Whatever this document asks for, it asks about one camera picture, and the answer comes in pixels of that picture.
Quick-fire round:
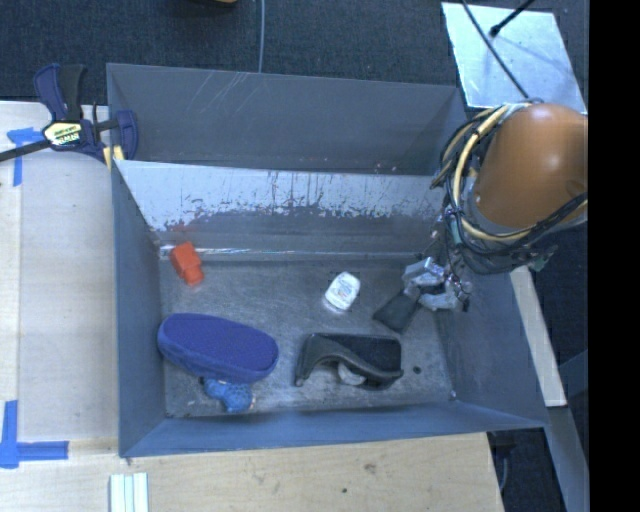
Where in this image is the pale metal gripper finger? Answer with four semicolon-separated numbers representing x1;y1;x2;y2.
401;256;448;292
418;291;472;314

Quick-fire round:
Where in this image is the dark green block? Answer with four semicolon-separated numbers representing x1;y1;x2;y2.
372;287;424;335

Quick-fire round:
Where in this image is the small white packet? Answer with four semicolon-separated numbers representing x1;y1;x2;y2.
323;271;362;312

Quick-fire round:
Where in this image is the black tape dispenser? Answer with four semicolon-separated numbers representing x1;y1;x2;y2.
293;332;405;392

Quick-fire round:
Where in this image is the grey metal bin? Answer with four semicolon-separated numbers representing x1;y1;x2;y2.
105;62;551;459

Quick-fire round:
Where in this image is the blue oval sponge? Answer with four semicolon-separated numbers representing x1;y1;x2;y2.
156;312;280;385

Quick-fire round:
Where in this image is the small blue toy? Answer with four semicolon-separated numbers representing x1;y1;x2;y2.
202;377;254;414

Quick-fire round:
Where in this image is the orange-red toy block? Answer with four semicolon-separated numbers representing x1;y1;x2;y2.
169;242;205;287

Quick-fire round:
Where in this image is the pale wood board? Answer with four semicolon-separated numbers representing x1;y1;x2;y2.
17;149;121;444

